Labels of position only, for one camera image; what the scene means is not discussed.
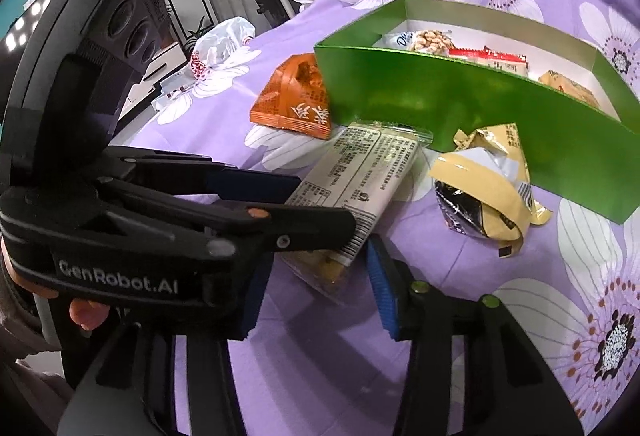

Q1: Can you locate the person's left hand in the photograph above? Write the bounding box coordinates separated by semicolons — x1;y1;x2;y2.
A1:
1;240;110;331

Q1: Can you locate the peanut snack packet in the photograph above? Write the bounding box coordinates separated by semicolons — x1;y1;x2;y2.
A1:
409;30;456;56

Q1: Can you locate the gold black snack packet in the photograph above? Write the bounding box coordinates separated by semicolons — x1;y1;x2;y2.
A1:
430;123;552;258

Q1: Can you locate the pale green snack packet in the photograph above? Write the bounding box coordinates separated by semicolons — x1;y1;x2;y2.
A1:
448;47;528;78

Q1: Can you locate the orange snack packet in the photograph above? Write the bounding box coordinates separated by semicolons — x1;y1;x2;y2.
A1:
250;54;332;140

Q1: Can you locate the blue white snack packet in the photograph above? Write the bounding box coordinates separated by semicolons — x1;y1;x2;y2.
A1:
374;31;414;50

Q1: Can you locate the green cardboard box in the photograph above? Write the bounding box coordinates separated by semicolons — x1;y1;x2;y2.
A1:
314;0;639;224

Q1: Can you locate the purple floral tablecloth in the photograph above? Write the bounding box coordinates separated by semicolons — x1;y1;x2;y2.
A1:
136;0;639;435

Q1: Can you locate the clear long biscuit packet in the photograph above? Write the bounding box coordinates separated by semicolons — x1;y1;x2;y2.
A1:
283;122;433;300

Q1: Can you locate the yellow orange cracker packet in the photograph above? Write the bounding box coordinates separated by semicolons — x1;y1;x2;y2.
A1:
538;70;600;109

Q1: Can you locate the white plastic bag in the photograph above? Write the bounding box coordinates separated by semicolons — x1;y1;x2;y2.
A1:
152;16;257;112

